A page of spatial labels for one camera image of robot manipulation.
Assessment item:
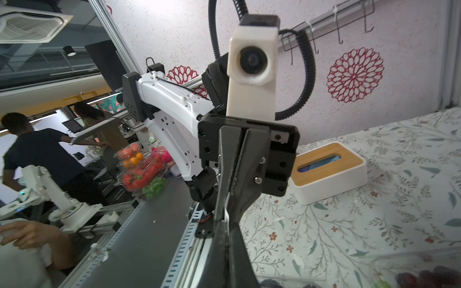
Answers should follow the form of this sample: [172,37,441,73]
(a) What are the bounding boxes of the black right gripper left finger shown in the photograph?
[198,221,229,288]

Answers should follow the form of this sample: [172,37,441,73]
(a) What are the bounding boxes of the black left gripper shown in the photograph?
[198,114,300,227]

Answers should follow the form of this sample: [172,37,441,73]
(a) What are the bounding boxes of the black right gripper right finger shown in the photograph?
[229,222,260,288]

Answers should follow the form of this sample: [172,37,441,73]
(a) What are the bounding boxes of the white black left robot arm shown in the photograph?
[122,71,300,223]

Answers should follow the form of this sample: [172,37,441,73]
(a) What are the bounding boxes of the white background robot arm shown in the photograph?
[1,165,119,237]

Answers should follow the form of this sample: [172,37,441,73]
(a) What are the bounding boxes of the stacked fruit boxes background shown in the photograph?
[115,142,172,198]

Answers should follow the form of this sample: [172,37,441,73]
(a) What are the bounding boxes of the white wooden tissue box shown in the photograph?
[288,142,368,205]

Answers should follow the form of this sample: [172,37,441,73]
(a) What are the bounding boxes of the clear box purple grapes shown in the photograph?
[370,247,461,288]

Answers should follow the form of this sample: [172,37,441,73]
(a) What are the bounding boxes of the person hand foreground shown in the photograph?
[1,221,78,270]

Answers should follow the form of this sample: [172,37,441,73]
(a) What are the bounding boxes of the person in dark shirt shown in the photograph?
[1,112,108,205]

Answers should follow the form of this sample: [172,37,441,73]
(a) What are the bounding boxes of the ceiling air conditioner unit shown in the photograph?
[1,6,73,44]

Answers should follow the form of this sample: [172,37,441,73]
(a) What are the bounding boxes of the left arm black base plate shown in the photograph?
[194,212,214,239]

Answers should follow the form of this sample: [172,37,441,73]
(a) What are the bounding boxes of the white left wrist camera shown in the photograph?
[226,14,280,122]

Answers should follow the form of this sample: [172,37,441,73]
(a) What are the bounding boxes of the aluminium mounting rail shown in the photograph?
[62,178,211,288]

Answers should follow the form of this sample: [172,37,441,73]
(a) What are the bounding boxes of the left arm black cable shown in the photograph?
[208,0,317,121]

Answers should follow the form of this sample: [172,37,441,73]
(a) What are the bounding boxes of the black wire wall rack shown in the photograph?
[292,0,376,54]

